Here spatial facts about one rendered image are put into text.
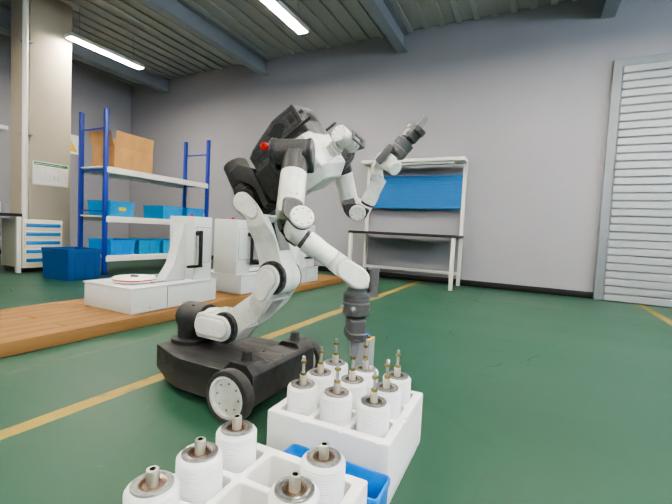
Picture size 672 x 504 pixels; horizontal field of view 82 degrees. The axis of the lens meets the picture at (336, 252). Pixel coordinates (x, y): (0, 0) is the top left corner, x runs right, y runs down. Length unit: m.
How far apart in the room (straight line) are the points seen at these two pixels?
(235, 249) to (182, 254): 0.57
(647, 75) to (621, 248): 2.15
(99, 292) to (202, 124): 6.29
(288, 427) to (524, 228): 5.27
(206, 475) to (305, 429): 0.38
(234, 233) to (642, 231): 4.94
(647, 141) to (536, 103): 1.41
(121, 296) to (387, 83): 5.33
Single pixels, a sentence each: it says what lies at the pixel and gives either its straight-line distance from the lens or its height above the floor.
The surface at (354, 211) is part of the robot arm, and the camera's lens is 1.80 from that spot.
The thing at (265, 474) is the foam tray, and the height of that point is 0.14.
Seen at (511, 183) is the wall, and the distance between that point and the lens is 6.19.
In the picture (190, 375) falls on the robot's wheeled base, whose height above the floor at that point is 0.11.
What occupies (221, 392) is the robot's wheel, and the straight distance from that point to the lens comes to 1.60.
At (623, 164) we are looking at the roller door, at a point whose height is 1.76.
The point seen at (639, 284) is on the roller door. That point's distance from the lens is 6.17.
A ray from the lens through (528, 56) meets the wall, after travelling 6.66.
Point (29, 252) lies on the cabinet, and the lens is 6.38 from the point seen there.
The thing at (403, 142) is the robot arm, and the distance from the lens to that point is 1.78.
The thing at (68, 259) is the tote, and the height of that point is 0.26.
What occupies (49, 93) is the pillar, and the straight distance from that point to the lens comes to 7.57.
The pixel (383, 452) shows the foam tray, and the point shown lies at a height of 0.16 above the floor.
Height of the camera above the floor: 0.74
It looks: 3 degrees down
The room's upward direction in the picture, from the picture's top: 3 degrees clockwise
